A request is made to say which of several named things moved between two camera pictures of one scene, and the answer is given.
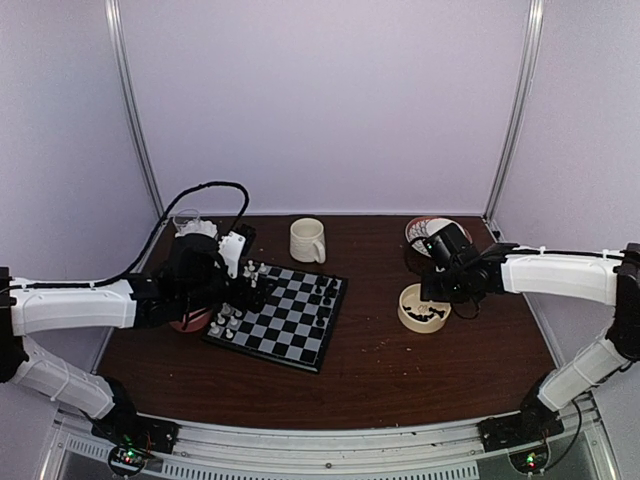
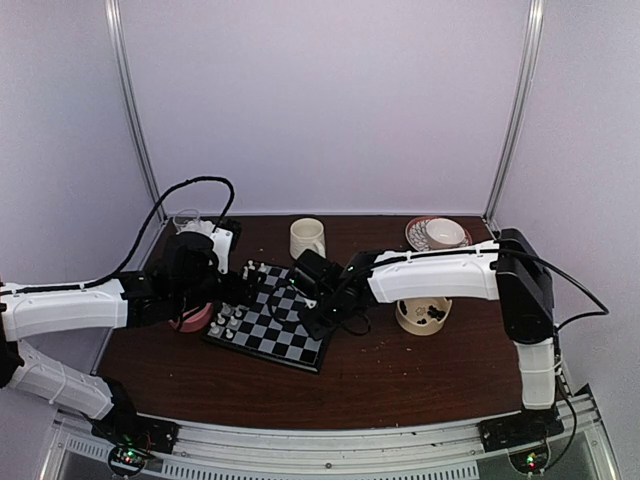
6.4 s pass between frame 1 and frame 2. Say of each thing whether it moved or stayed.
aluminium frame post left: stayed
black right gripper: moved
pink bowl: stayed
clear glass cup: stayed
